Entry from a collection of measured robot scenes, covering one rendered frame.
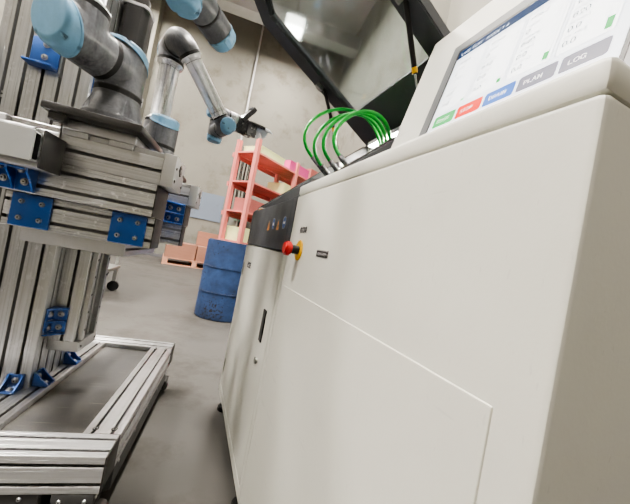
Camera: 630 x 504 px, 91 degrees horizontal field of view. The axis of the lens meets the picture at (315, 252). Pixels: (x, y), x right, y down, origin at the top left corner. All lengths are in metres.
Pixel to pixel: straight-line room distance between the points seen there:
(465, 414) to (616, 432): 0.11
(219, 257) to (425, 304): 2.79
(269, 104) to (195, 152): 2.43
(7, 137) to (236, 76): 8.98
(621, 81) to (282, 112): 9.29
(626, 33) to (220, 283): 2.89
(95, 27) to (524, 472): 1.07
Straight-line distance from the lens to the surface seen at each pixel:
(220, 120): 1.67
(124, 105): 1.05
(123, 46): 1.09
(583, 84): 0.34
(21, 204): 1.11
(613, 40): 0.71
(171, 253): 7.46
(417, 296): 0.38
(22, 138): 0.95
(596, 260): 0.31
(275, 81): 9.84
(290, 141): 9.29
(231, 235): 5.44
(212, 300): 3.12
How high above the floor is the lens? 0.79
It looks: 1 degrees up
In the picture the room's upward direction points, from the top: 11 degrees clockwise
